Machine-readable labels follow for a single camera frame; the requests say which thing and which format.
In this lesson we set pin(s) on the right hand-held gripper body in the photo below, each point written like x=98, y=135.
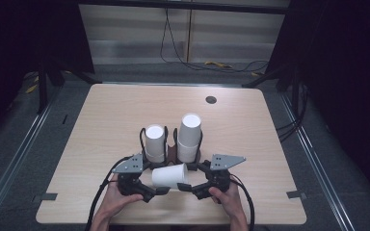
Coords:
x=220, y=162

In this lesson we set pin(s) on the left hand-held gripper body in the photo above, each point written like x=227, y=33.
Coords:
x=130, y=166

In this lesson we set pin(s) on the white paper cup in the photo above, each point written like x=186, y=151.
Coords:
x=168, y=175

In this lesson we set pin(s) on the short stack of white cups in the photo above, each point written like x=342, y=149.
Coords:
x=155, y=141

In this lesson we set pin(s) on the dark double cup holder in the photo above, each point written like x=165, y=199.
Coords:
x=172, y=153

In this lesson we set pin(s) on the person's right hand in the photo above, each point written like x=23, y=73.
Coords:
x=232, y=202

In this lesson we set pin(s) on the person's left hand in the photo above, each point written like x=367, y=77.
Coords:
x=114, y=200

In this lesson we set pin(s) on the tall stack of white cups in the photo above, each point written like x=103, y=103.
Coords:
x=189, y=138

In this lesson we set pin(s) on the dark round table grommet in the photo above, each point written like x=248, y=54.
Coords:
x=211, y=99

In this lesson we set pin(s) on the small black strip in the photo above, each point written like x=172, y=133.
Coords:
x=65, y=119

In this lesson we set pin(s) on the grey tape piece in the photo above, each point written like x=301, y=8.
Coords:
x=46, y=196
x=295, y=194

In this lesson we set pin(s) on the yellow floor tape strip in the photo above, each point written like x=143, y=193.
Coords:
x=217, y=64
x=31, y=88

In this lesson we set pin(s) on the black metal stand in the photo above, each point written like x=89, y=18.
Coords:
x=269, y=77
x=42, y=86

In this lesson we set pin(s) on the dark curtain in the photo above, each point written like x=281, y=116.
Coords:
x=19, y=41
x=343, y=80

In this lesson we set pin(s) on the metal floor rail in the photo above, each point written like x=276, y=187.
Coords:
x=16, y=157
x=314, y=160

